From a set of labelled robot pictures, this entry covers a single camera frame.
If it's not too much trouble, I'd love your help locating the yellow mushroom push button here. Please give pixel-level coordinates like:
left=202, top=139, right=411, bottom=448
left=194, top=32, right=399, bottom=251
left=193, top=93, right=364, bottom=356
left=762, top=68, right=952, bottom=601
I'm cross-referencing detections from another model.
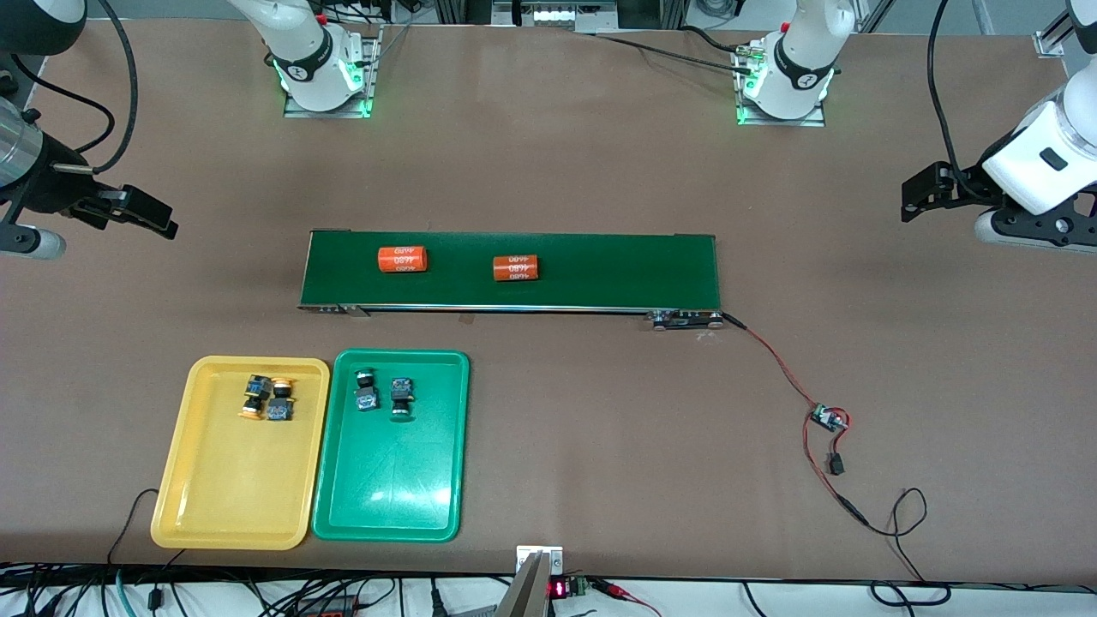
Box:
left=266, top=377, right=297, bottom=422
left=238, top=374, right=273, bottom=422

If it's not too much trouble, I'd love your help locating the orange cylinder marked 4680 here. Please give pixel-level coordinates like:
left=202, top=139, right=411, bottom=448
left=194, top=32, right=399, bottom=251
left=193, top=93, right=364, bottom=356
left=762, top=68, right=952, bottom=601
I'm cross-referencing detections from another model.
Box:
left=378, top=246, right=429, bottom=275
left=493, top=255, right=542, bottom=284

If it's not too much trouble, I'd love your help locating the short lead with black plug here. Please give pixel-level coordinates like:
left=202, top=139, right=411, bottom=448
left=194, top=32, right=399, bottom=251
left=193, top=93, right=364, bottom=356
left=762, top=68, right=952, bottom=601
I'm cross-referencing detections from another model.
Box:
left=821, top=426, right=849, bottom=477

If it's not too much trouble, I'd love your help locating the yellow plastic tray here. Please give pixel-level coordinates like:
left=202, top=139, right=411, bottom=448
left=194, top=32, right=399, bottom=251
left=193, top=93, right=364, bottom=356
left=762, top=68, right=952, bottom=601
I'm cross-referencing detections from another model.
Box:
left=150, top=355, right=332, bottom=551

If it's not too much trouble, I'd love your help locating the green conveyor belt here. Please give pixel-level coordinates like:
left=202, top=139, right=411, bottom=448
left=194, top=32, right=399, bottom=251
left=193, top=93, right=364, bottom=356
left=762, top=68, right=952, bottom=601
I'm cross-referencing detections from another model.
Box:
left=297, top=228, right=728, bottom=332

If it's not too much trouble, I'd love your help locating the long red black power lead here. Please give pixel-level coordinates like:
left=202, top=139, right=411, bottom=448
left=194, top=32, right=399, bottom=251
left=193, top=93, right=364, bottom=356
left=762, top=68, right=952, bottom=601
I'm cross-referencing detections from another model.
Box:
left=801, top=410, right=871, bottom=527

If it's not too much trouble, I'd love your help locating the green plastic tray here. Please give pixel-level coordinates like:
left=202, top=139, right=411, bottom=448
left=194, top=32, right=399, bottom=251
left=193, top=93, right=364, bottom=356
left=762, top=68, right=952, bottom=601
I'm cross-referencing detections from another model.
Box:
left=311, top=348, right=471, bottom=544

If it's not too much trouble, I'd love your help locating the red probe lead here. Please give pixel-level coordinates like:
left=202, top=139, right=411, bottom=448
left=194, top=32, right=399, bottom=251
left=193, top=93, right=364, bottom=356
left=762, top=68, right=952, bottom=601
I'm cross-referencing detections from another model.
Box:
left=593, top=578, right=662, bottom=617

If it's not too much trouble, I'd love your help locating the grey metal wedge bar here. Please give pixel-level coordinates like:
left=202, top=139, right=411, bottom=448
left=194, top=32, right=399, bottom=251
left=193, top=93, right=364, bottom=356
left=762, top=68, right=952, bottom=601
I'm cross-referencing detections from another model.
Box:
left=495, top=553, right=551, bottom=617

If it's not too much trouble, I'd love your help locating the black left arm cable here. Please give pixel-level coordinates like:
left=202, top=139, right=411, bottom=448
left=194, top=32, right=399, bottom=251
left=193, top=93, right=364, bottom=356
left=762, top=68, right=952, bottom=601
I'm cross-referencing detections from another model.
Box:
left=928, top=0, right=986, bottom=202

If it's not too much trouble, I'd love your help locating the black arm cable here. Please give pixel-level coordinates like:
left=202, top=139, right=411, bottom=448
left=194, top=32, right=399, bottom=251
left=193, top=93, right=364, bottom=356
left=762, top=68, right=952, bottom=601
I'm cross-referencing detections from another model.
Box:
left=928, top=0, right=986, bottom=202
left=9, top=0, right=140, bottom=177

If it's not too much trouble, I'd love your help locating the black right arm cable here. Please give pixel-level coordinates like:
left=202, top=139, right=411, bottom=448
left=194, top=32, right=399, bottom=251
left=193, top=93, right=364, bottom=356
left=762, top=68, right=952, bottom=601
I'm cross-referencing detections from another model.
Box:
left=9, top=0, right=140, bottom=177

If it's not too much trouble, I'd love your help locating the aluminium frame profile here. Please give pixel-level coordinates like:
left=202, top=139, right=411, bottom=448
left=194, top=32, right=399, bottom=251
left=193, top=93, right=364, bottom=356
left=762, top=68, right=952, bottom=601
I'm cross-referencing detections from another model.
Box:
left=1034, top=9, right=1074, bottom=57

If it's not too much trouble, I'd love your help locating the thin black curved cable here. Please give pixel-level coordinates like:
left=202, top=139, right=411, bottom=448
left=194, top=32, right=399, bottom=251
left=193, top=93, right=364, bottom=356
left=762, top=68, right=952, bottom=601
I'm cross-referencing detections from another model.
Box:
left=107, top=488, right=185, bottom=566

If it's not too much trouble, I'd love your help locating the thick black table cable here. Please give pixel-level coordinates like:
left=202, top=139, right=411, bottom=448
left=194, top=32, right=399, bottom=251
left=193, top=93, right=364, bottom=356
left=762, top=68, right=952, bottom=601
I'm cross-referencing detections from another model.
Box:
left=590, top=24, right=759, bottom=76

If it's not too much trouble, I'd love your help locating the thin black looped cable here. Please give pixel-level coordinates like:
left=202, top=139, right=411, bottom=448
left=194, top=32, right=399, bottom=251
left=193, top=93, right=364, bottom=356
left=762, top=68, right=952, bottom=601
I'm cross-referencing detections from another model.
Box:
left=861, top=487, right=954, bottom=606

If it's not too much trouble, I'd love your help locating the grey metal frame equipment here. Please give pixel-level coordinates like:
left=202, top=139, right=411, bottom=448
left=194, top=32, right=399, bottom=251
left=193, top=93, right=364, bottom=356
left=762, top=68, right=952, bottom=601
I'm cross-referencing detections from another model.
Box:
left=491, top=0, right=620, bottom=35

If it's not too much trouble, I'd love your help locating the small metal bracket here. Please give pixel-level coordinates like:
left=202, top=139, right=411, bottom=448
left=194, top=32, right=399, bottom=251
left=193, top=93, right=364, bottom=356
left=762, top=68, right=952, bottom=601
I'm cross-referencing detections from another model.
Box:
left=516, top=545, right=565, bottom=577

